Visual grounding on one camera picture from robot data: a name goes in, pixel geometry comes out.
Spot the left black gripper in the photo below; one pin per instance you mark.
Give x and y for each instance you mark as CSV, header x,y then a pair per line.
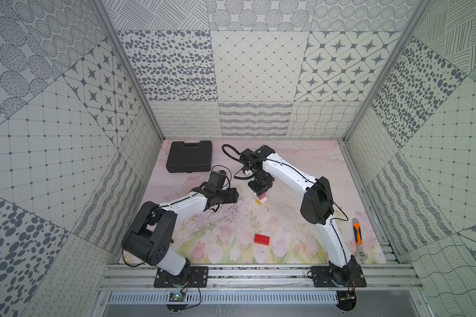
x,y
225,196

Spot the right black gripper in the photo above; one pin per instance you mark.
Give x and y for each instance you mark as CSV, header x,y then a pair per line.
x,y
261,190

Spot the red lego brick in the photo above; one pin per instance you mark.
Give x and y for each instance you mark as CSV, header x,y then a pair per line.
x,y
262,240

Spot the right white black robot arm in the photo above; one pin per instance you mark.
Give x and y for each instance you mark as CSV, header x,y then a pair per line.
x,y
317,205

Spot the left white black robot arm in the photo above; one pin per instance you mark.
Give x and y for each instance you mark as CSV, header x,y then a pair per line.
x,y
149,237

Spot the black plastic tool case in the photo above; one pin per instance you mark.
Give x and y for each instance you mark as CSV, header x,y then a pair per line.
x,y
190,157

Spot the pink floral table mat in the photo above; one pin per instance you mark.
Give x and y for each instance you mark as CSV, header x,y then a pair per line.
x,y
226,236

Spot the left green circuit board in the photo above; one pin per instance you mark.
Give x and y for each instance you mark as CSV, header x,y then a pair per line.
x,y
177,302

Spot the right black round controller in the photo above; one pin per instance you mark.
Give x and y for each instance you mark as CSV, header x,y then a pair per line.
x,y
346,300

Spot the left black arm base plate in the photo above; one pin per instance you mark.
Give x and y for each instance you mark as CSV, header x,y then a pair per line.
x,y
191,275

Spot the orange handled utility knife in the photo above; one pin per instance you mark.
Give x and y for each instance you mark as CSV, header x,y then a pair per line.
x,y
358,238

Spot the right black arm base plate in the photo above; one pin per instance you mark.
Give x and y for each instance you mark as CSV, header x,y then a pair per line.
x,y
323,276

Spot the aluminium extrusion rail frame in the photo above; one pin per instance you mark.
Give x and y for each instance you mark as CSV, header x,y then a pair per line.
x,y
391,276

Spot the white slotted cable duct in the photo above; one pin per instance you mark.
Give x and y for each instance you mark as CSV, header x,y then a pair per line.
x,y
226,298

